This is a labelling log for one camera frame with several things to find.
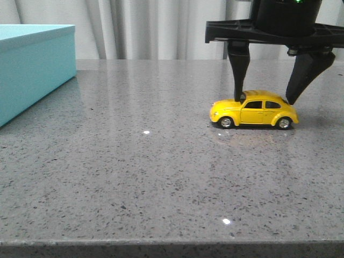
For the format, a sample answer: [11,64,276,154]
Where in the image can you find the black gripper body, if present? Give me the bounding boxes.
[205,1,343,56]

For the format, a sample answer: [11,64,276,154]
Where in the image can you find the light blue box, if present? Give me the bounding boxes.
[1,24,76,125]

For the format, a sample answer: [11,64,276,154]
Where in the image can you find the grey pleated curtain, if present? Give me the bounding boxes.
[0,0,344,61]

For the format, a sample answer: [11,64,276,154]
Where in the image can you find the yellow toy beetle car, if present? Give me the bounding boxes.
[209,90,299,130]

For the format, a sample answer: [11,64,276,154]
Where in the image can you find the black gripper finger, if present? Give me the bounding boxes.
[286,51,335,105]
[227,40,250,102]

